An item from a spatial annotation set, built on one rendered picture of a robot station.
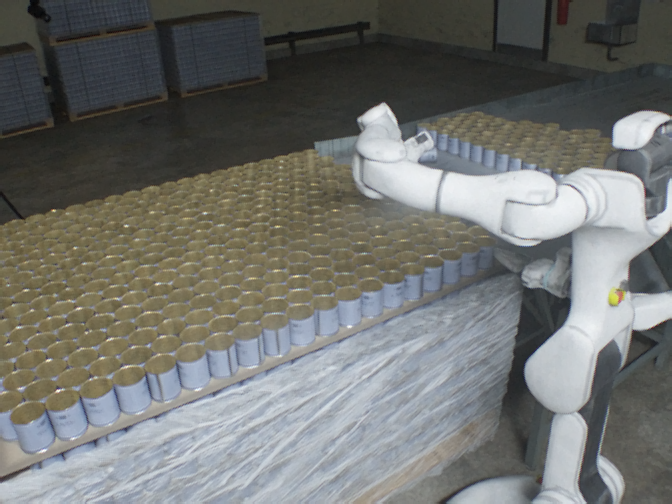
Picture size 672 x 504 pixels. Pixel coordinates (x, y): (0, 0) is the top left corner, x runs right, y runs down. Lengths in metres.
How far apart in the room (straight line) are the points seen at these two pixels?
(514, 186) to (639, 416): 2.14
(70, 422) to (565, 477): 1.14
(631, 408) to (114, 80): 7.55
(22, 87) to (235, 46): 3.07
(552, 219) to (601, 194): 0.13
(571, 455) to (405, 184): 0.80
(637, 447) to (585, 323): 1.64
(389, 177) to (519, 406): 2.00
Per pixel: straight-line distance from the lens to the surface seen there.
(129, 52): 8.82
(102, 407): 1.28
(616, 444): 2.87
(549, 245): 1.96
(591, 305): 1.29
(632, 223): 1.15
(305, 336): 1.40
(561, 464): 1.58
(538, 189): 1.01
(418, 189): 1.05
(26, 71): 8.52
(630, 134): 1.13
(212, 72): 9.22
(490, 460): 2.68
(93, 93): 8.75
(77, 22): 8.61
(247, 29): 9.38
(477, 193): 1.03
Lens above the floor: 1.98
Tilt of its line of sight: 28 degrees down
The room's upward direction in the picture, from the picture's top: 4 degrees counter-clockwise
